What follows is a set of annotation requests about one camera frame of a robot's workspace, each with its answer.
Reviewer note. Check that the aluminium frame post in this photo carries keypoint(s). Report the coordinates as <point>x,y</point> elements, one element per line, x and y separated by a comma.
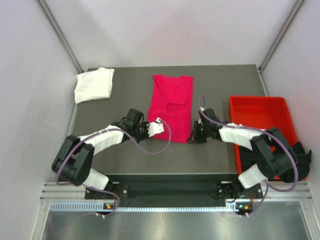
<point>298,4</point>
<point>45,8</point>

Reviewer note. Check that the red plastic bin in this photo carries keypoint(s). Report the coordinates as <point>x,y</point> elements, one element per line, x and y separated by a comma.
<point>264,113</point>

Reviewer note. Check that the right aluminium frame post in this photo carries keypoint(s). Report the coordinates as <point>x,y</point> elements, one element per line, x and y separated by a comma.
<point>298,4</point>

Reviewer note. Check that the pink t-shirt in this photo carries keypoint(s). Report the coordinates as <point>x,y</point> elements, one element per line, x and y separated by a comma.
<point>171,101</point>

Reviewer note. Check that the slotted grey cable duct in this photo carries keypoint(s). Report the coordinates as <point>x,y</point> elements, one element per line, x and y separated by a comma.
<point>103,207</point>

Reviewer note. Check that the black t-shirt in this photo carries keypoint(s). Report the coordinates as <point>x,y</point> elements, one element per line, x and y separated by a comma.
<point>244,160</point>

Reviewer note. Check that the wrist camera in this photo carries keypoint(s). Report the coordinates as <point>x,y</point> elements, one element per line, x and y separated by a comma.
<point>208,116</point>
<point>156,127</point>

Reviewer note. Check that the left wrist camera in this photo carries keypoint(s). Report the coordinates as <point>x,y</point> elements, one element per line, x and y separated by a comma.
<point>156,127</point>

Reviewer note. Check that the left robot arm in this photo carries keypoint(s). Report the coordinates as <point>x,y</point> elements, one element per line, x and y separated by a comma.
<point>73,161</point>

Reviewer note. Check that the left aluminium frame post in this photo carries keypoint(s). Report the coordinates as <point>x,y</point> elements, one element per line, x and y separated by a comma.
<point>45,8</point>

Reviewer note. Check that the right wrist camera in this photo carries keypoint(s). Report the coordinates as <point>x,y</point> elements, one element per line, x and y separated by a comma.
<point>208,116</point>

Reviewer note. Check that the folded white t-shirt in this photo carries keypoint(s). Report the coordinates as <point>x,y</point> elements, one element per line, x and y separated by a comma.
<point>94,85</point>

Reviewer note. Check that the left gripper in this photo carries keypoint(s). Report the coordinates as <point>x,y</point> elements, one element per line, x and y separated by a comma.
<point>145,126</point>

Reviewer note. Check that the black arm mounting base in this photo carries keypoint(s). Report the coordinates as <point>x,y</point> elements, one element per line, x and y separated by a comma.
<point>173,193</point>

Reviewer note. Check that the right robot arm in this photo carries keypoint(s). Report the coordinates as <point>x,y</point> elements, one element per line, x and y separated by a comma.
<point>272,154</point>

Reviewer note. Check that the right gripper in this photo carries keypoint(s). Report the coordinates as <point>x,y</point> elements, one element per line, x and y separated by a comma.
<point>194,135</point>

